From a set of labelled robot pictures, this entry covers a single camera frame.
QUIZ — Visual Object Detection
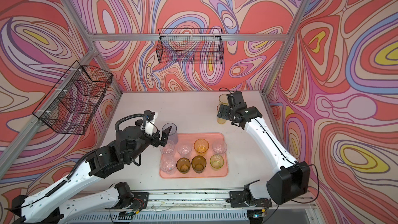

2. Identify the blue tinted glass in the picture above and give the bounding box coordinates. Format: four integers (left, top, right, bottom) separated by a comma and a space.
162, 123, 178, 144

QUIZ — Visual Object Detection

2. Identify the clear glass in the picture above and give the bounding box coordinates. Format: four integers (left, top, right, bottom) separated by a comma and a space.
212, 141, 228, 155
177, 143, 193, 157
160, 156, 176, 174
160, 141, 175, 156

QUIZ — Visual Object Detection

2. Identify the yellow green glass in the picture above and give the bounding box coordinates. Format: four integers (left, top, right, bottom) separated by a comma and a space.
217, 104, 227, 124

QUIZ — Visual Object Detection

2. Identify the brown glass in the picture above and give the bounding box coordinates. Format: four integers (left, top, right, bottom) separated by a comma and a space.
176, 157, 191, 174

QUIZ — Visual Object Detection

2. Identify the pink plastic tray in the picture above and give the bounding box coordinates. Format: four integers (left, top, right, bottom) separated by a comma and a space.
159, 133, 228, 179

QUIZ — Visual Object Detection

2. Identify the amber glass row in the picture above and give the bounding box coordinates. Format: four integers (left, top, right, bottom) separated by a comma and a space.
194, 139, 209, 155

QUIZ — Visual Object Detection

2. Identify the olive glass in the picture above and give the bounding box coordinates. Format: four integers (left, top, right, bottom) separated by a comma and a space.
191, 156, 207, 173

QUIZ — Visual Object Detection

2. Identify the light green glass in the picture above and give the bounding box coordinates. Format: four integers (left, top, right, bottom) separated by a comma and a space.
210, 154, 224, 170

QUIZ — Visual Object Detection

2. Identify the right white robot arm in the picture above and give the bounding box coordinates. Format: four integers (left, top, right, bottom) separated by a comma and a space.
217, 91, 311, 205

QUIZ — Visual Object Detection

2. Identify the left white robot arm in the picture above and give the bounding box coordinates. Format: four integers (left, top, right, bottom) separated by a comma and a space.
8, 126, 171, 224

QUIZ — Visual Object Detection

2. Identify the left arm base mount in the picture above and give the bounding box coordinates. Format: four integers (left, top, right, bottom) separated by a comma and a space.
106, 191, 149, 211

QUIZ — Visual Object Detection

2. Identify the left black wire basket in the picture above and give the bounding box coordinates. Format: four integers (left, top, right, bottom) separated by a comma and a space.
32, 61, 113, 135

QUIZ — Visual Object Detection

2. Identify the black wire basket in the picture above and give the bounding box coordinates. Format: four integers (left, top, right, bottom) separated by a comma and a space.
32, 61, 113, 135
156, 28, 224, 64

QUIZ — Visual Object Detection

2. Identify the aluminium front rail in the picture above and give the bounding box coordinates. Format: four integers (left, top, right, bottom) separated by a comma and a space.
60, 188, 321, 224

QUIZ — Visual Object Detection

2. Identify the back black wire basket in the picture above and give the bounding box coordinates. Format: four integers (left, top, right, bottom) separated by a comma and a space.
156, 28, 224, 64

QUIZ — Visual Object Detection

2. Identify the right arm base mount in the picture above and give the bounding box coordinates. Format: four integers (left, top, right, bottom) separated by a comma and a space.
226, 190, 272, 209

